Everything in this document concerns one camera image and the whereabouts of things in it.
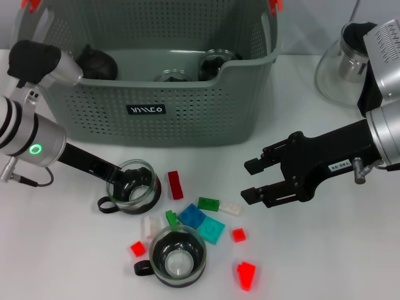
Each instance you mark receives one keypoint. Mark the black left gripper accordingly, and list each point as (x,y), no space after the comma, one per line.
(87,162)

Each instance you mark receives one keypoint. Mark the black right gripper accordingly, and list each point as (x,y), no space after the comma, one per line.
(328,156)

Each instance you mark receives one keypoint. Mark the glass teacup black sleeve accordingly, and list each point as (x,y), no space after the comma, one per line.
(137,200)
(209,65)
(172,76)

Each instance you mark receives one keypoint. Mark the glass jar dark lid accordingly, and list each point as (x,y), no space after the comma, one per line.
(178,262)

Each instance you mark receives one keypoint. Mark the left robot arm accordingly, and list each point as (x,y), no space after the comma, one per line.
(31,134)

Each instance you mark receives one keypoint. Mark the grey-green perforated storage basket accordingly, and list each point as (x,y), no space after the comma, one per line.
(203,125)

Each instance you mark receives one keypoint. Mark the small red toy brick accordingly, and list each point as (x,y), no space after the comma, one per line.
(239,235)
(137,249)

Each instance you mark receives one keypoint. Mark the teal square toy brick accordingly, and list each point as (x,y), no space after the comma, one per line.
(211,231)

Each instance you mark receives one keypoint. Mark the translucent white toy brick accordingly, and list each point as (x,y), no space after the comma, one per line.
(151,226)

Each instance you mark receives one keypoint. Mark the long dark red brick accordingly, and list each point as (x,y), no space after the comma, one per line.
(175,186)

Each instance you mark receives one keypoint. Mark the blue square toy brick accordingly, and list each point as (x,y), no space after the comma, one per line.
(190,215)

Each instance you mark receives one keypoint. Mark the small black clay teapot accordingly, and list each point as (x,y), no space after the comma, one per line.
(100,65)

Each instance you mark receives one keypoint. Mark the small green toy brick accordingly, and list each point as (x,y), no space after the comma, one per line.
(171,217)

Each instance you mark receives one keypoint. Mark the red sloped toy brick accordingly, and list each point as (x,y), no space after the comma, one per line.
(246,275)

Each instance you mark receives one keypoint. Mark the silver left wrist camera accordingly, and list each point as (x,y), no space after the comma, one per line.
(31,59)

